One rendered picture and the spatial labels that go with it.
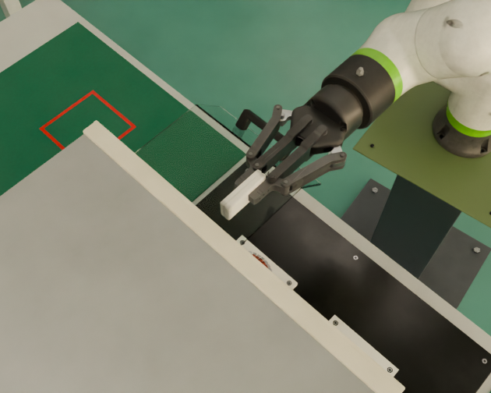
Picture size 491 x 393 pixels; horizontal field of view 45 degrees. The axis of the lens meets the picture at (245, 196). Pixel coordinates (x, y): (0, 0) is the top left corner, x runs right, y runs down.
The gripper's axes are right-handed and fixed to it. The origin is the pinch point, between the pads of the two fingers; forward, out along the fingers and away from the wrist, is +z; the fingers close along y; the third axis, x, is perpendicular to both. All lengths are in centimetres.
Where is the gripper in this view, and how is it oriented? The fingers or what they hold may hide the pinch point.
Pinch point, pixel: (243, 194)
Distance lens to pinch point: 76.8
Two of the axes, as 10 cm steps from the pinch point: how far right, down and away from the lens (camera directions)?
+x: 0.0, -5.1, -8.6
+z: -6.9, 6.2, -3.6
